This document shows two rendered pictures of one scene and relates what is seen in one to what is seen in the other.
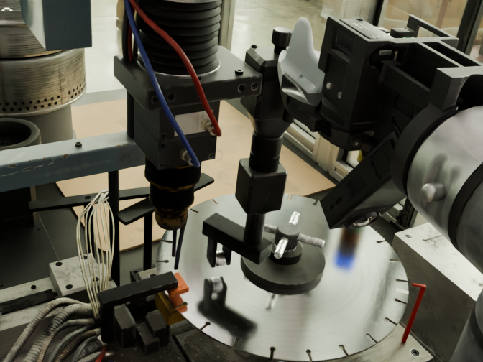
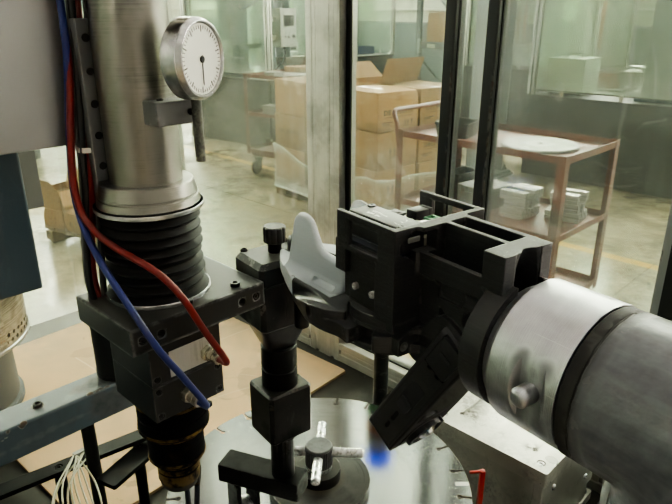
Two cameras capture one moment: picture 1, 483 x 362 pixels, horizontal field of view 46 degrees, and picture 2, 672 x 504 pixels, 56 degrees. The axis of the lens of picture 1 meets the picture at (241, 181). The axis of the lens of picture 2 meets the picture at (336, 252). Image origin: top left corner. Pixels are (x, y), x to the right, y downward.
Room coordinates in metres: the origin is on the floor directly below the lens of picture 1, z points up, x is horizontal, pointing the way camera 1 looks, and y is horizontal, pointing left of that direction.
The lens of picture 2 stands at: (0.05, 0.03, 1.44)
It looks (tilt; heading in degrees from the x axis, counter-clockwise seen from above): 21 degrees down; 348
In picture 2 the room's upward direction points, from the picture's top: straight up
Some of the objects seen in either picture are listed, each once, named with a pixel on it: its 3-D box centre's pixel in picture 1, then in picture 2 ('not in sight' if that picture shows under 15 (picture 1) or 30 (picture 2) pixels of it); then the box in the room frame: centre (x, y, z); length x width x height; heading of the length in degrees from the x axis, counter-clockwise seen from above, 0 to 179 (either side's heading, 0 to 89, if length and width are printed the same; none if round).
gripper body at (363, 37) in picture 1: (399, 103); (440, 291); (0.36, -0.10, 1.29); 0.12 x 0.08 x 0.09; 25
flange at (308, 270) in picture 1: (284, 253); (319, 475); (0.59, -0.07, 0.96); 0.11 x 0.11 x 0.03
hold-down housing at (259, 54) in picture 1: (269, 126); (278, 336); (0.53, -0.02, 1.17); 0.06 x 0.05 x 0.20; 115
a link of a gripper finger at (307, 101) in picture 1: (320, 101); (344, 304); (0.40, -0.05, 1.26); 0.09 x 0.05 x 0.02; 29
